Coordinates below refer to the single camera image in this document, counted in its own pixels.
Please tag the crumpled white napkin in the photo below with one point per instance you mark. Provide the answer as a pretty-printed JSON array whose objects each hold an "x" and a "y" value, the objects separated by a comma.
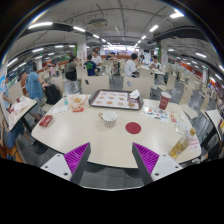
[{"x": 134, "y": 94}]

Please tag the black backpack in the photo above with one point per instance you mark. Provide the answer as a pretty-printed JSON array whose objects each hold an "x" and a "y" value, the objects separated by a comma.
[{"x": 52, "y": 94}]

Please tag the flat round red coaster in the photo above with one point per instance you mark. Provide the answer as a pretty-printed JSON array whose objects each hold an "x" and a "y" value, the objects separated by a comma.
[{"x": 133, "y": 128}]

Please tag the white paper card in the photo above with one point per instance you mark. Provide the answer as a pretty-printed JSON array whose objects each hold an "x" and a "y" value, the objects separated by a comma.
[{"x": 60, "y": 109}]

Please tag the small white tissue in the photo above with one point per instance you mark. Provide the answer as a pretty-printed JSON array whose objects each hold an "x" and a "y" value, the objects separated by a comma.
[{"x": 183, "y": 117}]

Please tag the beige canteen chair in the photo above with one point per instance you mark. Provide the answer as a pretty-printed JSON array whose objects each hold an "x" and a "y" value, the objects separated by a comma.
[
  {"x": 137, "y": 86},
  {"x": 95, "y": 84}
]

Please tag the colourful printed flyer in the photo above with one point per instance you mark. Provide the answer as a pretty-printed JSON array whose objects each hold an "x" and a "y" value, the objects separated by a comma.
[{"x": 155, "y": 113}]

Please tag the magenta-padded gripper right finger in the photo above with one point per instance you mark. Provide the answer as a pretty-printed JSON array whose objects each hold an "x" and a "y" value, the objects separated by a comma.
[{"x": 146, "y": 158}]

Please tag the crumpled clear plastic wrapper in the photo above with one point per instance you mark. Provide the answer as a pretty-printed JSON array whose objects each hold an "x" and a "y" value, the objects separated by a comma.
[{"x": 182, "y": 127}]

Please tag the group of ceiling strip lights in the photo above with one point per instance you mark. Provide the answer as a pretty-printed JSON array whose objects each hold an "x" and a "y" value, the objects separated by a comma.
[{"x": 40, "y": 24}]

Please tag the white notice sticker, red print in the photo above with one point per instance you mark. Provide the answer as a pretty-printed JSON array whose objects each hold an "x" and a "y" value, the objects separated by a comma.
[{"x": 195, "y": 143}]

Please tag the clear plastic bag with food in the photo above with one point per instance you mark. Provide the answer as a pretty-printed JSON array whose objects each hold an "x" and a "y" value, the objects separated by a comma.
[{"x": 78, "y": 100}]

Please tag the group of beige canteen chairs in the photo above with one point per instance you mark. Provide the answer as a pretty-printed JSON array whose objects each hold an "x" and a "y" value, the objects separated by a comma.
[{"x": 171, "y": 81}]

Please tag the red paper cup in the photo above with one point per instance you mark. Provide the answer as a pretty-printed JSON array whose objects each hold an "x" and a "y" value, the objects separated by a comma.
[{"x": 164, "y": 101}]

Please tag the small red sauce packet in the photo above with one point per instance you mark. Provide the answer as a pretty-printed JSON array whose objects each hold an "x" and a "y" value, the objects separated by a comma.
[
  {"x": 173, "y": 118},
  {"x": 78, "y": 109}
]

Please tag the ceiling air conditioning unit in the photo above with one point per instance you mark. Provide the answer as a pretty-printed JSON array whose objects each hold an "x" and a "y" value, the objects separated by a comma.
[{"x": 98, "y": 22}]

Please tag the person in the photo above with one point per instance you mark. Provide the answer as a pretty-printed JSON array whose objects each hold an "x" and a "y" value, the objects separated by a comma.
[
  {"x": 154, "y": 63},
  {"x": 130, "y": 66},
  {"x": 10, "y": 133},
  {"x": 34, "y": 87},
  {"x": 90, "y": 66},
  {"x": 71, "y": 68},
  {"x": 97, "y": 60}
]

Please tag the neighbouring canteen table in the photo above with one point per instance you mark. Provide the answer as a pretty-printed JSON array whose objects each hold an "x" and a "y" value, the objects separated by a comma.
[
  {"x": 214, "y": 120},
  {"x": 20, "y": 108}
]

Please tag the clear tea bottle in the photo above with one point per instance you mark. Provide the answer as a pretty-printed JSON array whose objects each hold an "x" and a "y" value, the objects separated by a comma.
[{"x": 180, "y": 146}]

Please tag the brown food tray, paper liner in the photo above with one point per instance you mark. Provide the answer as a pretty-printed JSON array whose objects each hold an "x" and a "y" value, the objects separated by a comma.
[{"x": 113, "y": 99}]

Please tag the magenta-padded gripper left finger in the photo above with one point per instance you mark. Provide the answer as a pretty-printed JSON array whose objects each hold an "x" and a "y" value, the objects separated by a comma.
[{"x": 77, "y": 157}]

